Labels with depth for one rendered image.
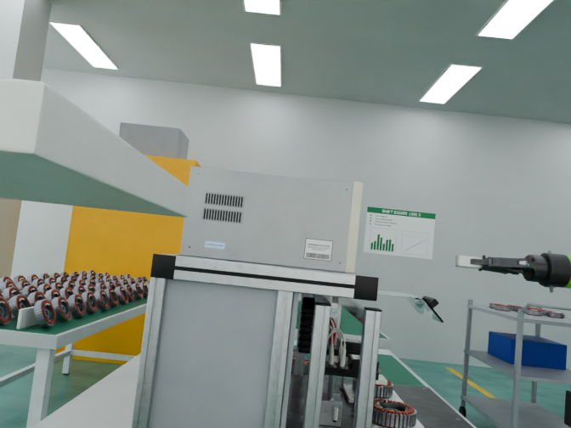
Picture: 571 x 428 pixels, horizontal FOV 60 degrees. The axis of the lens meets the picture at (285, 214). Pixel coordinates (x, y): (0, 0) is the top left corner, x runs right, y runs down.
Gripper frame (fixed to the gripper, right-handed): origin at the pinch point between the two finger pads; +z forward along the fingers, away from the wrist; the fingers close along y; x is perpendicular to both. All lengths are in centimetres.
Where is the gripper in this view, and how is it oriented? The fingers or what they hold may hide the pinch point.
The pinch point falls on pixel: (468, 261)
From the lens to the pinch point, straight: 148.3
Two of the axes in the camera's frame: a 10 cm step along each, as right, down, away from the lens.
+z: -10.0, -1.0, 0.0
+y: -0.3, 2.6, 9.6
